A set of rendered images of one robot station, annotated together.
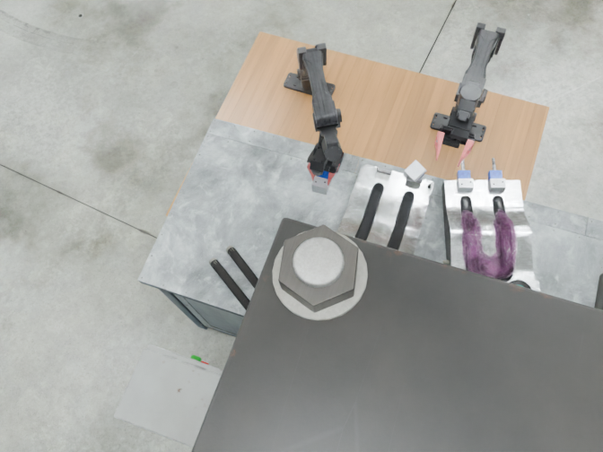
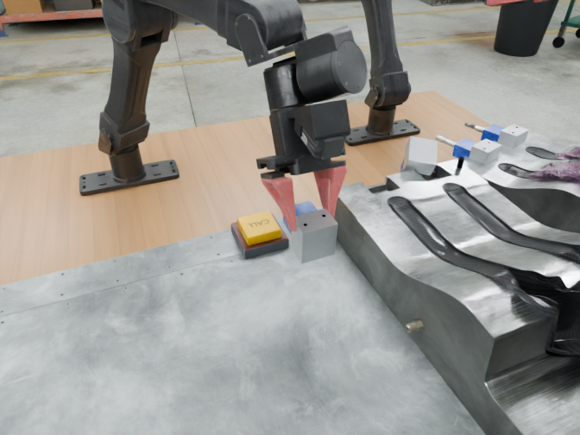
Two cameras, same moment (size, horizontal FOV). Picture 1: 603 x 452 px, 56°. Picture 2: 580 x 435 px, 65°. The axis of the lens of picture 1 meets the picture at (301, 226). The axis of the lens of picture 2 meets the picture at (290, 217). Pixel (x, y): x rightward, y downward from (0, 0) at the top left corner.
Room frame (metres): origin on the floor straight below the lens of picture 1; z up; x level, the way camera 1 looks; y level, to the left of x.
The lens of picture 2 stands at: (0.61, 0.29, 1.31)
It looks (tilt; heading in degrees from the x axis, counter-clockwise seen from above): 37 degrees down; 309
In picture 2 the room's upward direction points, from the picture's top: straight up
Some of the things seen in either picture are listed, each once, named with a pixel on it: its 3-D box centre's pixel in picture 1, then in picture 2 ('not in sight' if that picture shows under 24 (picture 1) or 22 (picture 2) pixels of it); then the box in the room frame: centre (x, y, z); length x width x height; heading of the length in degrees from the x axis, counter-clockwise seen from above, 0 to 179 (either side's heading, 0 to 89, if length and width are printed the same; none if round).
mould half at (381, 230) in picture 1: (377, 238); (492, 273); (0.68, -0.25, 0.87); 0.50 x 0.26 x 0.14; 152
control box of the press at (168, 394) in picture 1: (250, 426); not in sight; (0.16, 0.27, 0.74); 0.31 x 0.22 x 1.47; 62
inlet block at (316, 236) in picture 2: (325, 173); (299, 215); (0.92, -0.11, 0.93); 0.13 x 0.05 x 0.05; 152
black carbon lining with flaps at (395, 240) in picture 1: (382, 229); (500, 237); (0.69, -0.26, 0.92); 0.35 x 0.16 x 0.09; 152
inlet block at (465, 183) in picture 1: (463, 174); (463, 148); (0.86, -0.59, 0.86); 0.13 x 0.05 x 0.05; 169
